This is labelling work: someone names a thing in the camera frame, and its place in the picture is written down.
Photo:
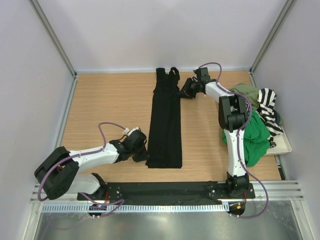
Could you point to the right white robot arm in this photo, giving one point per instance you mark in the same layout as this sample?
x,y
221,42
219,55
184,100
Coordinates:
x,y
234,112

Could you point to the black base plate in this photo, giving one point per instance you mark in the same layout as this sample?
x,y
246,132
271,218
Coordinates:
x,y
166,193

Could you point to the olive green tank top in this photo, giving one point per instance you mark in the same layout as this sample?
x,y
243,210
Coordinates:
x,y
250,92

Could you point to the white plastic tray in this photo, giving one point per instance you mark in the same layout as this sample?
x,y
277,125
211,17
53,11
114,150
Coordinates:
x,y
279,144

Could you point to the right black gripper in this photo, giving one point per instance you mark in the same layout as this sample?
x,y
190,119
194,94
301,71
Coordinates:
x,y
185,88

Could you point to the left aluminium frame post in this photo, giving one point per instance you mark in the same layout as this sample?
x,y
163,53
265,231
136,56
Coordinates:
x,y
52,35

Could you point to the slotted cable duct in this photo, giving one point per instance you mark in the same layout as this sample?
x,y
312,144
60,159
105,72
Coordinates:
x,y
86,207

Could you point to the right aluminium frame post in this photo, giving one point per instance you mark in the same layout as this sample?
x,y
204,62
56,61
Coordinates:
x,y
280,19

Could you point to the black white striped tank top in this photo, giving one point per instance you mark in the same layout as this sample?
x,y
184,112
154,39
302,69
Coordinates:
x,y
266,109

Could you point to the aluminium frame post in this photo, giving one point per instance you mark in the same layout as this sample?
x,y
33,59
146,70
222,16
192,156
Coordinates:
x,y
280,19
52,35

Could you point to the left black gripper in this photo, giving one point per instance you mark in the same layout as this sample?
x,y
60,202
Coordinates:
x,y
144,156

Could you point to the bright green tank top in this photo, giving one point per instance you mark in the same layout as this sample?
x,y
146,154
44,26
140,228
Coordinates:
x,y
256,140

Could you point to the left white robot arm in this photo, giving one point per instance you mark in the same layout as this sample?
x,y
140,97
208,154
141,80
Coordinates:
x,y
62,171

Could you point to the aluminium front rail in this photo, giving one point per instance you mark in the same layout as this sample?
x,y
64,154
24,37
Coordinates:
x,y
277,190

